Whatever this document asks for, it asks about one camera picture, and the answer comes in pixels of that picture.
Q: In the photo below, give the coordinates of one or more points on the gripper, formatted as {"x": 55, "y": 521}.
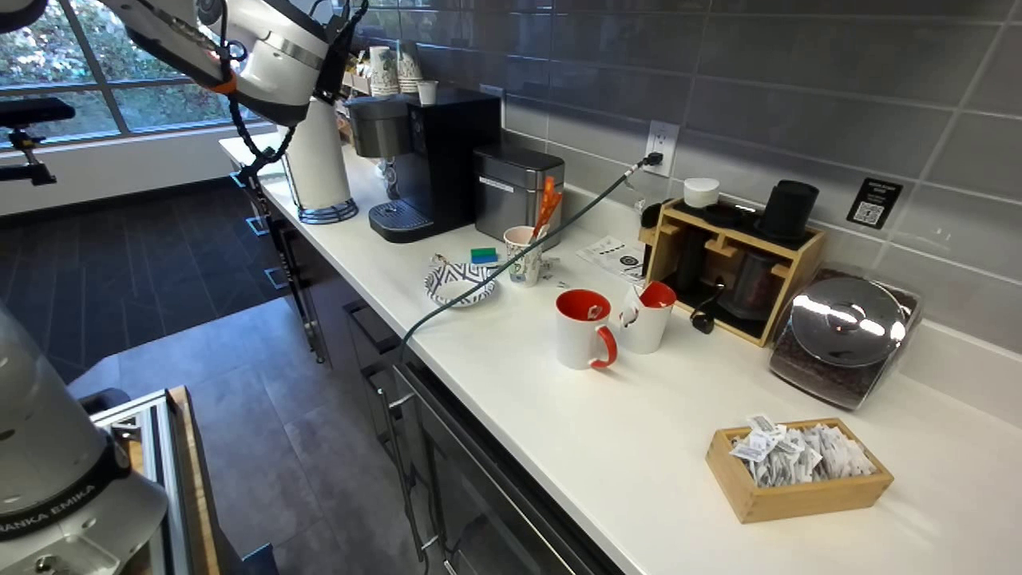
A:
{"x": 335, "y": 60}

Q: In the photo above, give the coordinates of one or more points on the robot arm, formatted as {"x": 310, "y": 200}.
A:
{"x": 281, "y": 70}

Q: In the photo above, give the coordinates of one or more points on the black coffeemaker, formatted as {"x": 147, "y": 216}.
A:
{"x": 447, "y": 160}

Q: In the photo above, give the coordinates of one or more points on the stack of paper cups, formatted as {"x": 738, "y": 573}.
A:
{"x": 383, "y": 72}
{"x": 409, "y": 68}

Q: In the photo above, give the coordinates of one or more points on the small white paper cup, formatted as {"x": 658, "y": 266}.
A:
{"x": 427, "y": 93}

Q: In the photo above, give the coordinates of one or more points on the white paper towel roll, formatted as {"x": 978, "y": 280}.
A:
{"x": 319, "y": 160}

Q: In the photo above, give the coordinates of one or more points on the window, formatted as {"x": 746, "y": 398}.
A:
{"x": 152, "y": 102}

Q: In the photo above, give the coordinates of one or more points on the brushed steel box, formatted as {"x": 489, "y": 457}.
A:
{"x": 511, "y": 192}

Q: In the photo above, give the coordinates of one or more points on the green and blue packet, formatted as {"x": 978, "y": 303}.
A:
{"x": 484, "y": 255}

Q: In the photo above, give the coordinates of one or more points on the patterned bowl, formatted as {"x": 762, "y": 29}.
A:
{"x": 459, "y": 281}

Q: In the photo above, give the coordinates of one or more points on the bundle of orange packets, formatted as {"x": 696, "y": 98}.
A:
{"x": 548, "y": 204}

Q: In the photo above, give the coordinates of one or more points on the patterned paper cup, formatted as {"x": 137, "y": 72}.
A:
{"x": 523, "y": 259}

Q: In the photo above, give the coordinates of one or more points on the printed paper leaflet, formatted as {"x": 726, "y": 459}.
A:
{"x": 611, "y": 255}

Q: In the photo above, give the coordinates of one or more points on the small white cap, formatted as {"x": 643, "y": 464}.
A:
{"x": 701, "y": 193}

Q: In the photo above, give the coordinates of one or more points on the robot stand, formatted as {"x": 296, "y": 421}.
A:
{"x": 180, "y": 479}

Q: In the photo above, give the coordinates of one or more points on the black scoop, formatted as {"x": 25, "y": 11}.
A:
{"x": 704, "y": 315}

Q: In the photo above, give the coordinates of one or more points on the black cylinder cup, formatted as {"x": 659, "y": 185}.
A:
{"x": 786, "y": 209}

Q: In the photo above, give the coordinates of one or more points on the wooden organizer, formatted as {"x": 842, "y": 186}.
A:
{"x": 786, "y": 275}

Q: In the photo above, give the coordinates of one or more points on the black code sign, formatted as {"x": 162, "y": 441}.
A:
{"x": 873, "y": 203}

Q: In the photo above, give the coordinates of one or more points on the steel jar lid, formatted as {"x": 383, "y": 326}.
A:
{"x": 846, "y": 323}

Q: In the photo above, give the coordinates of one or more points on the coffee bean jar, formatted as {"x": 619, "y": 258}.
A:
{"x": 830, "y": 375}

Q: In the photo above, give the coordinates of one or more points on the heap of white sachets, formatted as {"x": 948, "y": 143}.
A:
{"x": 806, "y": 457}

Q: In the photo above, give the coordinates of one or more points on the wooden tray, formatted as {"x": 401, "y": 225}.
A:
{"x": 798, "y": 501}

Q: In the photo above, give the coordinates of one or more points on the camera on mount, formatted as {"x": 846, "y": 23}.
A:
{"x": 32, "y": 112}

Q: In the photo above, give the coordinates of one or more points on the white wall socket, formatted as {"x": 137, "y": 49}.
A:
{"x": 663, "y": 140}

